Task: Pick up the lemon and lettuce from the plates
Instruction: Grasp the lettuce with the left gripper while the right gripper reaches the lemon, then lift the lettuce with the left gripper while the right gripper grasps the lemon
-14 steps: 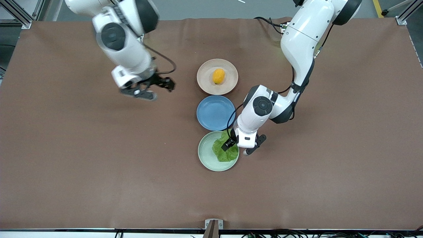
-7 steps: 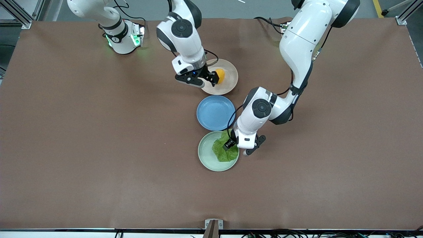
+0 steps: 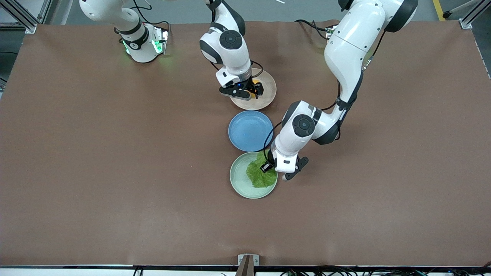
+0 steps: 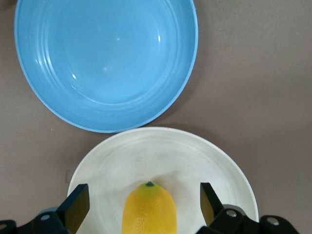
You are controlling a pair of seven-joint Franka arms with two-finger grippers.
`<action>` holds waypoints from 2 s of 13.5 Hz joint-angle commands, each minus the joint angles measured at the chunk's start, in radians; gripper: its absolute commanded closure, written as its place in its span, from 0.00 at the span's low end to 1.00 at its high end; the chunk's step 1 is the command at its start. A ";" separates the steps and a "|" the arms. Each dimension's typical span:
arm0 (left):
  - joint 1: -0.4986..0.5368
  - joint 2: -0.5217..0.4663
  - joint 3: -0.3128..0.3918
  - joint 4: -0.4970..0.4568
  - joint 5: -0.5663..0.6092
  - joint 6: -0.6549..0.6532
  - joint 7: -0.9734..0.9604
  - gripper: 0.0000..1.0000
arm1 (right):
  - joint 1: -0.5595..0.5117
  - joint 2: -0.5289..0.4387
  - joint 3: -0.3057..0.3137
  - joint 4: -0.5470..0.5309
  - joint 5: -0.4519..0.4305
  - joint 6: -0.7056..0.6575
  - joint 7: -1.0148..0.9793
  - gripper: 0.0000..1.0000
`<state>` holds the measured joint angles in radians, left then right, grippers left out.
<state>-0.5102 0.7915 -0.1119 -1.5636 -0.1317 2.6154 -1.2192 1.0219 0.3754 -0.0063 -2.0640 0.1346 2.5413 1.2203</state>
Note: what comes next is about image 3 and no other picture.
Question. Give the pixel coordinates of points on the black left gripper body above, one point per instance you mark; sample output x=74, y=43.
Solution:
x=269, y=162

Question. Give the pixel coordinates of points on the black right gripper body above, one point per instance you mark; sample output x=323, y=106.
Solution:
x=254, y=85

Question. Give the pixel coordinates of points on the yellow lemon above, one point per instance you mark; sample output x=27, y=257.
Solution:
x=255, y=81

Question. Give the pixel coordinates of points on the green lettuce leaf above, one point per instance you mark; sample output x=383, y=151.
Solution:
x=262, y=177

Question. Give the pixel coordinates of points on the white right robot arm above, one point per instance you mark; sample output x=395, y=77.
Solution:
x=230, y=50

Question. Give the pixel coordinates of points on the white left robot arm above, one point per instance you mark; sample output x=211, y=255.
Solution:
x=349, y=53

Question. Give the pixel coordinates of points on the beige round plate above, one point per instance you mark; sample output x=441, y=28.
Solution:
x=266, y=92

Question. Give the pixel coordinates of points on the pale green round plate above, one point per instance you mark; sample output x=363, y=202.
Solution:
x=239, y=180

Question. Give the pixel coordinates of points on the blue round plate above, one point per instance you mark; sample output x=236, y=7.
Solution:
x=247, y=131

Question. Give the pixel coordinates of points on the brown table cover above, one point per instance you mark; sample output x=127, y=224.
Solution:
x=115, y=191

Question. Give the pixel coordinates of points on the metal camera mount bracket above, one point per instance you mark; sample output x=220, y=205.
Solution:
x=247, y=260

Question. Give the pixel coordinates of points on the aluminium frame profile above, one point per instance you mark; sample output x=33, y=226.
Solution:
x=19, y=15
x=470, y=19

